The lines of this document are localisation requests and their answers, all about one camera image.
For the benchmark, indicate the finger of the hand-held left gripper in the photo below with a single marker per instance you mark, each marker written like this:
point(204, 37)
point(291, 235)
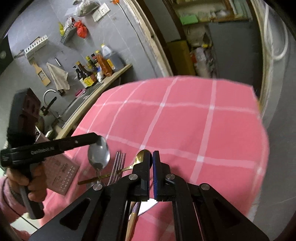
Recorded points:
point(78, 141)

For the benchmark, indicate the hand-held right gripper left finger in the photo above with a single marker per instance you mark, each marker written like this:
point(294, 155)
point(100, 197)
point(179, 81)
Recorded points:
point(144, 176)

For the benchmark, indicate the person's left forearm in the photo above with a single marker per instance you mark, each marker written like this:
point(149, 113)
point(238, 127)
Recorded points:
point(9, 201)

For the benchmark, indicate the green box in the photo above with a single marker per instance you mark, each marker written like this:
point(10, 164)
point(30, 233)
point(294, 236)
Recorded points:
point(189, 19)

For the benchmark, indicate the wooden grater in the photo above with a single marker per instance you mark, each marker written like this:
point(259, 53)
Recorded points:
point(41, 74)

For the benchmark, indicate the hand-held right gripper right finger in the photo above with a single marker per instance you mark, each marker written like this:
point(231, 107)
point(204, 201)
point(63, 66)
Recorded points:
point(156, 176)

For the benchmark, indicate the silver spoon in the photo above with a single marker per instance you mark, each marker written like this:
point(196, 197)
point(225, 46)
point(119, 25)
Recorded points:
point(98, 155)

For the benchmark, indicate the chrome faucet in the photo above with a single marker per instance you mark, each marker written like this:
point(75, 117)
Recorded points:
point(47, 92)

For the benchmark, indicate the grey cabinet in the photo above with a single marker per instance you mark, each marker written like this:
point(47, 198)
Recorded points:
point(233, 48)

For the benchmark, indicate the yellow box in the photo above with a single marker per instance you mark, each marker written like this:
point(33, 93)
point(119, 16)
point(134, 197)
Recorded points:
point(181, 58)

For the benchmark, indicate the metal wall hook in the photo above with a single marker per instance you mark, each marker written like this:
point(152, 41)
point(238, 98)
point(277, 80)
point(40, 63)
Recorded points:
point(57, 61)

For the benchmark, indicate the pink item on counter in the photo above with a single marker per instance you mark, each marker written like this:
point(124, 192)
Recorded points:
point(81, 92)

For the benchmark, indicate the gold spoon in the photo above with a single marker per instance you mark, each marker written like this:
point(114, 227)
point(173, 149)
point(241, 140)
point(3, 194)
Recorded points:
point(140, 157)

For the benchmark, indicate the orange cooking oil bottle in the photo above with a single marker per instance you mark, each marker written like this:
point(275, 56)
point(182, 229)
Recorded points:
point(104, 64)

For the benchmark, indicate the red plastic bag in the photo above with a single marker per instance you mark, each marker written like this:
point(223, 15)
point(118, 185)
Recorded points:
point(81, 30)

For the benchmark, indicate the person's left hand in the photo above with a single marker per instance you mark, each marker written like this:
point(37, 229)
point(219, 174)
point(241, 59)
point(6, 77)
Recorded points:
point(38, 185)

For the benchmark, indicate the grey wall basket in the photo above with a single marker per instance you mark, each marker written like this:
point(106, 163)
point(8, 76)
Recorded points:
point(68, 33)

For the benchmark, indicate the wooden edged kitchen counter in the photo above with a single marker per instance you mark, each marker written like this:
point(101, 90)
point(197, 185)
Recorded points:
point(106, 83)

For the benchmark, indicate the silver fork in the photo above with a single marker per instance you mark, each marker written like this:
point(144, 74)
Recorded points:
point(116, 166)

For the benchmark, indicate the beige hanging towel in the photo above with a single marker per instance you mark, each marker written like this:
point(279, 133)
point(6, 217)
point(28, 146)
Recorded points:
point(59, 76)

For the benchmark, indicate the large white plastic bottle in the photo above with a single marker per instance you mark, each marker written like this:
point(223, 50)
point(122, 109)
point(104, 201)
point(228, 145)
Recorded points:
point(107, 52)

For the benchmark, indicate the pink checkered tablecloth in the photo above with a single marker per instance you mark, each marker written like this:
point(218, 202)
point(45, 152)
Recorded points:
point(196, 129)

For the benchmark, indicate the white wall socket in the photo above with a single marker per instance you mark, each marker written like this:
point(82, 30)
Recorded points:
point(101, 13)

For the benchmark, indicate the clear bag of dried goods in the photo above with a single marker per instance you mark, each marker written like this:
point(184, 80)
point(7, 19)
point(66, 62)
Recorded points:
point(84, 8)

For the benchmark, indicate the wooden shelf unit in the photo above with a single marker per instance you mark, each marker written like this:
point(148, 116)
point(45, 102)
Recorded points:
point(208, 9)

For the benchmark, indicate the yellow packet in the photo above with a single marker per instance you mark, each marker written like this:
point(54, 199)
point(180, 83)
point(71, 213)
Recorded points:
point(61, 29)

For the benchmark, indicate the orange wall hook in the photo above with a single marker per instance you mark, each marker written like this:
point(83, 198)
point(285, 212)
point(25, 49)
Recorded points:
point(115, 1)

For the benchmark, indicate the wooden door frame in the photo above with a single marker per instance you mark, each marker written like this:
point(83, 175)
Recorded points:
point(152, 39)

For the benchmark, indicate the small dark sauce bottle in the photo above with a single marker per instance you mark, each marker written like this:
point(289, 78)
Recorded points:
point(92, 61)

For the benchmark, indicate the white power strip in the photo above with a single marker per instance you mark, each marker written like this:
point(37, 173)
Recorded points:
point(35, 45)

